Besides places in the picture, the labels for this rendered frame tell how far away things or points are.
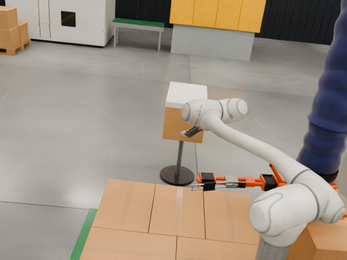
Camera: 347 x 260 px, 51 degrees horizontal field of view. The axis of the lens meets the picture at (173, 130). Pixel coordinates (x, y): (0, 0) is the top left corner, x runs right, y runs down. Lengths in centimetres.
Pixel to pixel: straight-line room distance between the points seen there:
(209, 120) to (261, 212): 48
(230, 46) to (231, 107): 783
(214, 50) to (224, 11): 96
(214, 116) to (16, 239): 239
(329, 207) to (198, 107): 62
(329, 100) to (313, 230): 81
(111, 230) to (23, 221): 120
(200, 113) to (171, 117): 205
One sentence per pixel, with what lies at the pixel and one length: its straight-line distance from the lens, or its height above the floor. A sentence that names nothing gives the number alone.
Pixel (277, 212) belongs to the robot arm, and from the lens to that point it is 116.
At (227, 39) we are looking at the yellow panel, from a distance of 933.
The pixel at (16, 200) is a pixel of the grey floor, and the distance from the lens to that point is 389.
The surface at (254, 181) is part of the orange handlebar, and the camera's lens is 208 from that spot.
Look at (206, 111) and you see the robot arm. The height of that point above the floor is 174.
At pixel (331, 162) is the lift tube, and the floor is 142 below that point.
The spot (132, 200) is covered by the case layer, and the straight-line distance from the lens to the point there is 290.
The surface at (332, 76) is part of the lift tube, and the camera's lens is 189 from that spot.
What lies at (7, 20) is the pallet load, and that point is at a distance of 830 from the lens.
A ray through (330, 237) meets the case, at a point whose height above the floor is 95.
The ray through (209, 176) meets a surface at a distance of 202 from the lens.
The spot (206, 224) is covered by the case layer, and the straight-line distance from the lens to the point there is 277.
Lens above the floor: 232
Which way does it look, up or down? 26 degrees down
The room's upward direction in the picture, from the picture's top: 7 degrees clockwise
